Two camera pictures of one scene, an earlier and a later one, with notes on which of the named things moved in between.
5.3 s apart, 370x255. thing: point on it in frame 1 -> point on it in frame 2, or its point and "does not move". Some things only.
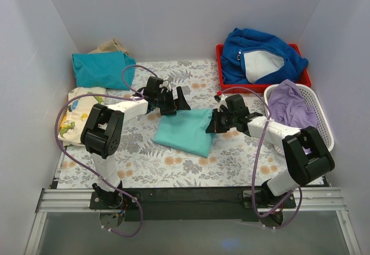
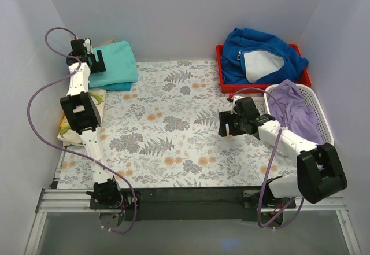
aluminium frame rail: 78,201 does not move
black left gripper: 173,103 -> 98,61
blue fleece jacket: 251,57 does not move
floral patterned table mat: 175,151 does not move
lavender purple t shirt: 288,106 does not move
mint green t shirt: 186,130 -> 121,68
